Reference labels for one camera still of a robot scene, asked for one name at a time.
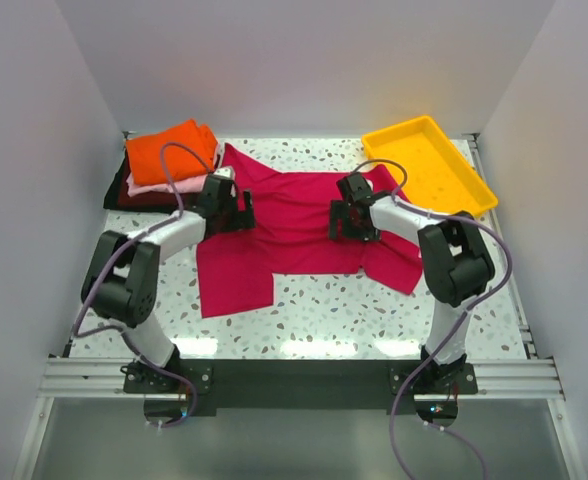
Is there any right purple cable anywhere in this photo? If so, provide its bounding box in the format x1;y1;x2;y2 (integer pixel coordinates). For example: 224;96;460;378
351;158;518;480

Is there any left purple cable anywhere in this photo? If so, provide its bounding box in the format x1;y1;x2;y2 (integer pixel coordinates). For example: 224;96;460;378
71;142;225;429

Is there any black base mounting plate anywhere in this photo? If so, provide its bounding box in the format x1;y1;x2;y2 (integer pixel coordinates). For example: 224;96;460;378
120;359;479;420

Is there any maroon folded t shirt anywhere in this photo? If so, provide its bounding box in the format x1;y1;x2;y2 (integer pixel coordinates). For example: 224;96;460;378
116;169;178;213

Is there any aluminium frame rail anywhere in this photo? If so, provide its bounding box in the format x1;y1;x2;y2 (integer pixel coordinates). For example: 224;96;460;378
37;358;565;400

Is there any orange folded t shirt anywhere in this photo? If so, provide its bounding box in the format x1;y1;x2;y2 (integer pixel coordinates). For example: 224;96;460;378
125;119;218;185

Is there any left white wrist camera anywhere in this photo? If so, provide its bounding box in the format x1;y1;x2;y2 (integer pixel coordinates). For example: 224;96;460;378
213;166;235;180

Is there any magenta t shirt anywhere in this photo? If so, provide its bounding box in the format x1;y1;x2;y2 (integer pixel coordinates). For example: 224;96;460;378
196;145;422;318

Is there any yellow plastic tray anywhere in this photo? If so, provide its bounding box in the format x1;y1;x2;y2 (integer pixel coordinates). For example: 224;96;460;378
361;115;498;217

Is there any pink folded t shirt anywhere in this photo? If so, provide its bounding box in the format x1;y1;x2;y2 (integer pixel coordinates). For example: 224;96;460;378
126;144;223;197

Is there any purple cable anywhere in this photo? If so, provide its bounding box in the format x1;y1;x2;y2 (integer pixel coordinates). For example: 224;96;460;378
71;142;225;429
351;158;518;480

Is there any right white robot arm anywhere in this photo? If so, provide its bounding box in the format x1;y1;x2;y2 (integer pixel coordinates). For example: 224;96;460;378
329;172;495;393

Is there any black folded t shirt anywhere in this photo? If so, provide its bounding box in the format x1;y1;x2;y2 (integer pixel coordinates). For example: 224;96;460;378
103;161;125;211

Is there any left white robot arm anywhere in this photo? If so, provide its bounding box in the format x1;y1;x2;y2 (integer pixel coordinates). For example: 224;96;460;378
73;167;255;392

